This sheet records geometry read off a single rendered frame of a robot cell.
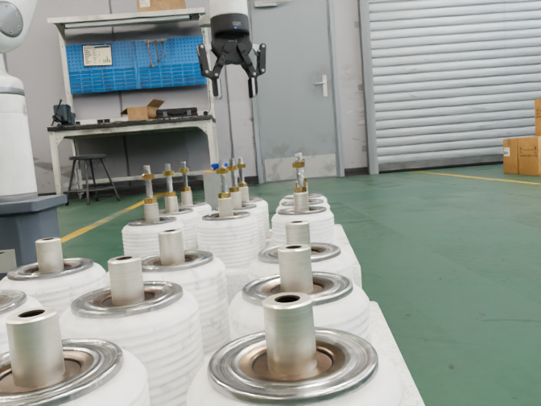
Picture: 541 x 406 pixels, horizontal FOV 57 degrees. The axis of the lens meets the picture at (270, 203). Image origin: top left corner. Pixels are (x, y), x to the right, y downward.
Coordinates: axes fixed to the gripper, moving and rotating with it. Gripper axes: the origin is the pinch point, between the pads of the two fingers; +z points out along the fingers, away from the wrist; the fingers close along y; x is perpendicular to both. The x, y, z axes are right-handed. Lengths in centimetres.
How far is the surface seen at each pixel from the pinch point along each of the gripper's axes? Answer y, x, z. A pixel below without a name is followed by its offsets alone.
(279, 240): -3.4, -27.8, 25.6
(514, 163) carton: 307, 231, 38
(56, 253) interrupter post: -33, -47, 20
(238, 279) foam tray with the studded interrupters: -10.7, -29.6, 30.0
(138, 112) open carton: 25, 440, -39
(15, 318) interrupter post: -33, -73, 19
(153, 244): -21.1, -21.6, 24.7
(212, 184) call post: -2.5, 16.0, 18.7
